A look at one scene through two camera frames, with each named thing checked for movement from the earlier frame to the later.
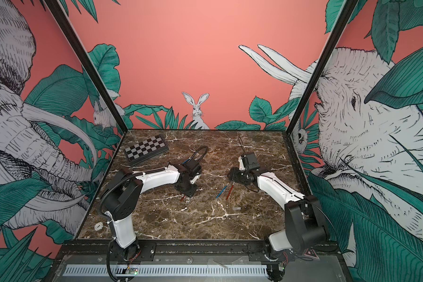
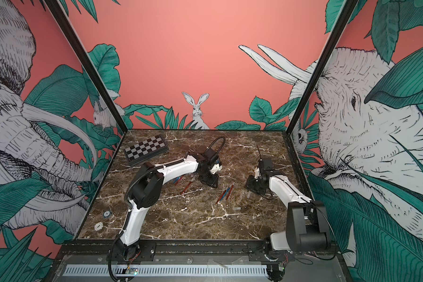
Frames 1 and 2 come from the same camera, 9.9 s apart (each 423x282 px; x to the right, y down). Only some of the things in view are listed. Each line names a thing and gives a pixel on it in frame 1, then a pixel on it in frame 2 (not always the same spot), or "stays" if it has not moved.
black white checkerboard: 145,149 stays
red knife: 230,192 stays
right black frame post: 349,8 stays
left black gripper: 191,192 → 214,183
